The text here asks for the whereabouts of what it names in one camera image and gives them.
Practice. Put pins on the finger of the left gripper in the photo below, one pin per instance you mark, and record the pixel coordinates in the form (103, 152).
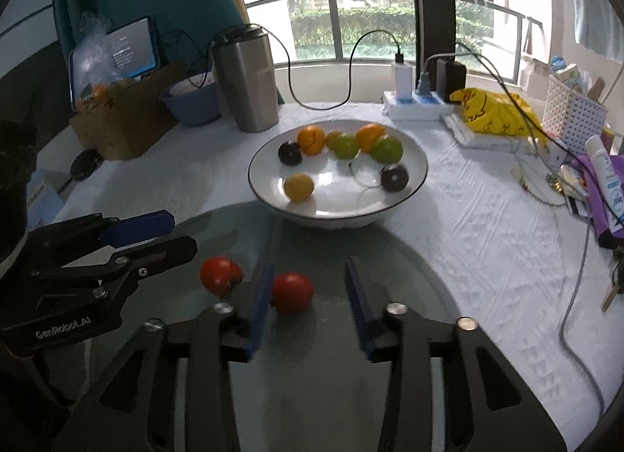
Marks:
(128, 267)
(127, 230)

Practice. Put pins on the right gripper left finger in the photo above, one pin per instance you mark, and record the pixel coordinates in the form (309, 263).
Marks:
(131, 406)

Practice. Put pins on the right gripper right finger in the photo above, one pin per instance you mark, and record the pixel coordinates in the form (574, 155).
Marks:
(486, 404)

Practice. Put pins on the dark plum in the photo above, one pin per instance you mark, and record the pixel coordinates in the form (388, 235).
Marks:
(289, 154)
(394, 178)

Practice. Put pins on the yellow small fruit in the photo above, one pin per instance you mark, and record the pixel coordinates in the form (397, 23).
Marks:
(298, 187)
(331, 137)

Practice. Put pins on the green lime fruit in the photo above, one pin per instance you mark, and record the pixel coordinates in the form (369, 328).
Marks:
(387, 150)

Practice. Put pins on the orange tangerine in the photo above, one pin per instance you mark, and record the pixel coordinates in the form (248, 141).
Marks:
(367, 136)
(311, 140)

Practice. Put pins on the round grey placemat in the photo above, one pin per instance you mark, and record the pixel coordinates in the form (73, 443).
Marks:
(309, 387)

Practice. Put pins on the brown cardboard box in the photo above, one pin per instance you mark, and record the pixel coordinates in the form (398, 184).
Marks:
(131, 122)

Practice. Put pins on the red tomato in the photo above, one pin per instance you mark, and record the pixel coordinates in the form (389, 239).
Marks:
(220, 275)
(292, 293)

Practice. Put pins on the clear plastic fruit bag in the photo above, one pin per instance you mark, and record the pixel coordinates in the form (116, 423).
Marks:
(91, 62)

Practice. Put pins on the blue plastic bowl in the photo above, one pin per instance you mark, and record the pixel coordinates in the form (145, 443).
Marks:
(193, 101)

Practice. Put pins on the white plate dark rim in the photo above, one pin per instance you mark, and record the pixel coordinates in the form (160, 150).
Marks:
(346, 194)

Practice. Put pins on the tablet screen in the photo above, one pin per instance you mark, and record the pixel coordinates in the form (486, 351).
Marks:
(135, 54)

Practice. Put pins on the stainless steel tumbler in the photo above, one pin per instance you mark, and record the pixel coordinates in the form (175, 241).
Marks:
(245, 72)

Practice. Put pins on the white power strip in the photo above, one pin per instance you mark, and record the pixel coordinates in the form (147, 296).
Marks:
(420, 108)

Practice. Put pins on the yellow plastic bag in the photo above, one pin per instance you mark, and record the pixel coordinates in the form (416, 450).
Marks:
(502, 114)

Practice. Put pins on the white spray bottle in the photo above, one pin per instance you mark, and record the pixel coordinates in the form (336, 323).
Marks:
(608, 182)

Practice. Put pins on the white usb charger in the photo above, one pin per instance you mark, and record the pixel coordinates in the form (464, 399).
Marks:
(403, 75)

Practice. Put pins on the black power adapter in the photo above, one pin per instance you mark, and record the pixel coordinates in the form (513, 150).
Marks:
(450, 77)

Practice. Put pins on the white plastic basket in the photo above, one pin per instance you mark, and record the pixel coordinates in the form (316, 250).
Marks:
(571, 117)

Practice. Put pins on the balcony railing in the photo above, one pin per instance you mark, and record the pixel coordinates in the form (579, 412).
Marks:
(326, 30)

